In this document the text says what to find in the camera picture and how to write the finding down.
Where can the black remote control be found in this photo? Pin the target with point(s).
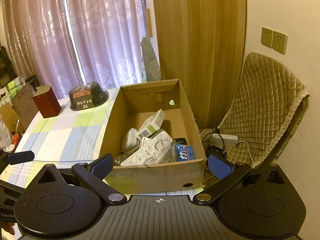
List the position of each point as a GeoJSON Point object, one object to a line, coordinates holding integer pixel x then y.
{"type": "Point", "coordinates": [182, 141]}

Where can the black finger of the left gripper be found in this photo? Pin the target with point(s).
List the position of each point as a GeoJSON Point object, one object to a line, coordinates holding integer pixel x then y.
{"type": "Point", "coordinates": [9, 195]}

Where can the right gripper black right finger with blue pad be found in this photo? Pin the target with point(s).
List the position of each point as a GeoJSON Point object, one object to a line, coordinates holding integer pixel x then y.
{"type": "Point", "coordinates": [227, 173]}

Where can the quilted beige chair cover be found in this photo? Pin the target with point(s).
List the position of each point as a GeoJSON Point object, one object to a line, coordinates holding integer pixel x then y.
{"type": "Point", "coordinates": [266, 111]}

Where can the checkered tablecloth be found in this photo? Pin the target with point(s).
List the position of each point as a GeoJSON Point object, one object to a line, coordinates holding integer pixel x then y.
{"type": "Point", "coordinates": [83, 136]}

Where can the blue white tissue pack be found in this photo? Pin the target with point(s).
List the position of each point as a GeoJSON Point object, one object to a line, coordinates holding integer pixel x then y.
{"type": "Point", "coordinates": [183, 152]}

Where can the black instant noodle bowl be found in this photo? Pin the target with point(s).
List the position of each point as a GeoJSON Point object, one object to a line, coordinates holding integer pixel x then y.
{"type": "Point", "coordinates": [87, 96]}

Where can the clear plastic bag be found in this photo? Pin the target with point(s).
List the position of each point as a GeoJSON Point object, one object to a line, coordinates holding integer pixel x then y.
{"type": "Point", "coordinates": [5, 135]}

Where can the white power adapter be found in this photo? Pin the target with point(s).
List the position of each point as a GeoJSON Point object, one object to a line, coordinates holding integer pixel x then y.
{"type": "Point", "coordinates": [130, 141]}

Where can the wall sockets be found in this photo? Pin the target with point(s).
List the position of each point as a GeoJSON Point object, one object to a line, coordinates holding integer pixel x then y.
{"type": "Point", "coordinates": [274, 39]}

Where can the pink curtain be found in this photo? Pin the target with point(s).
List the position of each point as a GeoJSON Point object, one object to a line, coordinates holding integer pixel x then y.
{"type": "Point", "coordinates": [66, 43]}

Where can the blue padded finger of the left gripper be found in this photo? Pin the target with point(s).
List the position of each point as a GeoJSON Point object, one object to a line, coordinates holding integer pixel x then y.
{"type": "Point", "coordinates": [16, 158]}

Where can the white power strip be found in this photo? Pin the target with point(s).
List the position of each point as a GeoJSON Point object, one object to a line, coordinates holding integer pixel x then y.
{"type": "Point", "coordinates": [224, 140]}

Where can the cardboard boxes pile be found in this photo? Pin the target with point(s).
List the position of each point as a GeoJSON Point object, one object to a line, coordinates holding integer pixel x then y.
{"type": "Point", "coordinates": [21, 108]}

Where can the green white medicine box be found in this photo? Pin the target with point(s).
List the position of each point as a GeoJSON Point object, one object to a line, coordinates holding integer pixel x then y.
{"type": "Point", "coordinates": [151, 125]}

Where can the brown cardboard box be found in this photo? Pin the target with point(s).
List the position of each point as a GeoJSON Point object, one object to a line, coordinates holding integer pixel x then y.
{"type": "Point", "coordinates": [152, 135]}

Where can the dark red box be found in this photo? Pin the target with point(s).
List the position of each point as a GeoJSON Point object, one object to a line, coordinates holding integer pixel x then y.
{"type": "Point", "coordinates": [46, 101]}

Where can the white remote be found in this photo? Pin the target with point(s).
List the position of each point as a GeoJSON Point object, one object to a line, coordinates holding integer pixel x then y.
{"type": "Point", "coordinates": [152, 151]}

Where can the grey paper bag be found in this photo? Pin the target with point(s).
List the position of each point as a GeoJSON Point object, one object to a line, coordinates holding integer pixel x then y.
{"type": "Point", "coordinates": [151, 65]}

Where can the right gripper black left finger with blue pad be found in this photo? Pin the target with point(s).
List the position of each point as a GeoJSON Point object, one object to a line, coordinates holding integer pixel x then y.
{"type": "Point", "coordinates": [91, 177]}

